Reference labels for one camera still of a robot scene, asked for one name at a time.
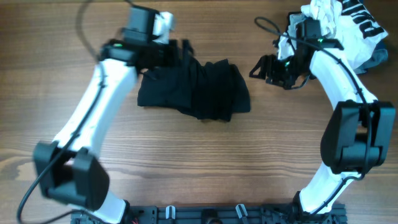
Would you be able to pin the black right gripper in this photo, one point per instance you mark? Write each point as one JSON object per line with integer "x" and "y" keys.
{"x": 272, "y": 66}

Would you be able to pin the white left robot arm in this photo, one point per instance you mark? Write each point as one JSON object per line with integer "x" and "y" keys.
{"x": 68, "y": 168}

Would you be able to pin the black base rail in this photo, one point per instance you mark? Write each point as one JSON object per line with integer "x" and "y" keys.
{"x": 265, "y": 214}

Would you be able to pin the dark blue garment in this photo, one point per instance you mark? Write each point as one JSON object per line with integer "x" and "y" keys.
{"x": 380, "y": 47}

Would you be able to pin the light blue denim jeans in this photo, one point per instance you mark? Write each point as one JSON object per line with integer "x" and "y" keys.
{"x": 373, "y": 60}

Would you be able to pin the white printed t-shirt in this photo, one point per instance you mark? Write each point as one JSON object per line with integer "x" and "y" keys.
{"x": 333, "y": 7}

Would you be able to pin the black shorts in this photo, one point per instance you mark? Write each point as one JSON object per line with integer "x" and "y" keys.
{"x": 211, "y": 91}

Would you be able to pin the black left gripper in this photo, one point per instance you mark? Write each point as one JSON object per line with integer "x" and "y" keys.
{"x": 173, "y": 58}

